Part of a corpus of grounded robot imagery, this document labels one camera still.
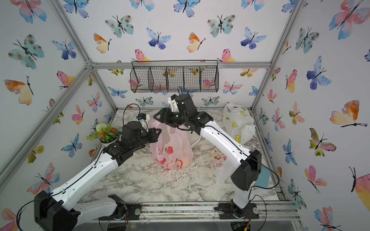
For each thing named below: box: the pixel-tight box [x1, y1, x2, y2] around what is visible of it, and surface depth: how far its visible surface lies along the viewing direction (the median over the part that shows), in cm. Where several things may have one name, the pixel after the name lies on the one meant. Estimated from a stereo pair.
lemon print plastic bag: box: [222, 102, 256, 145], surface depth 105 cm
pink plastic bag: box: [148, 120, 195, 171], surface depth 82 cm
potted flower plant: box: [86, 121, 120, 144], surface depth 89 cm
